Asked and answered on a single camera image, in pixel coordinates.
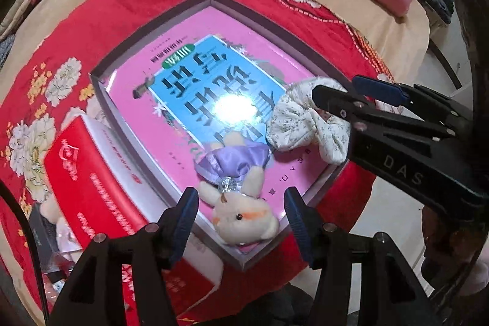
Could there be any white floral scrunchie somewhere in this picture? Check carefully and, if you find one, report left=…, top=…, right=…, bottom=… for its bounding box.
left=266, top=77, right=351, bottom=165

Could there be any stack of folded clothes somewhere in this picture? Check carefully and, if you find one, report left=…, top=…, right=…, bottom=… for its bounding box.
left=1, top=0, right=42, bottom=41

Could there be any grey shallow box tray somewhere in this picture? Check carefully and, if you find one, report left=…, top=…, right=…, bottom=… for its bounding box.
left=89, top=0, right=355, bottom=272

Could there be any red floral blanket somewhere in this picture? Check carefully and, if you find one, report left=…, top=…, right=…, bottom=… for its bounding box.
left=1, top=0, right=394, bottom=321

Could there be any black cable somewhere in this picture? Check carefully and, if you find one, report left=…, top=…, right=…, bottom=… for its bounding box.
left=0, top=178, right=51, bottom=326

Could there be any beige bear plush pink dress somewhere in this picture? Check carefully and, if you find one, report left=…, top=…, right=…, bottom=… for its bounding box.
left=40, top=194, right=82, bottom=254

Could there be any dark blue gift box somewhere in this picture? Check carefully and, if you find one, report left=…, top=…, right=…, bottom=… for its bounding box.
left=29, top=203, right=60, bottom=274

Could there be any white bunny plush purple dress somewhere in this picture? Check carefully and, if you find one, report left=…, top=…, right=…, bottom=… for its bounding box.
left=194, top=131, right=279, bottom=246

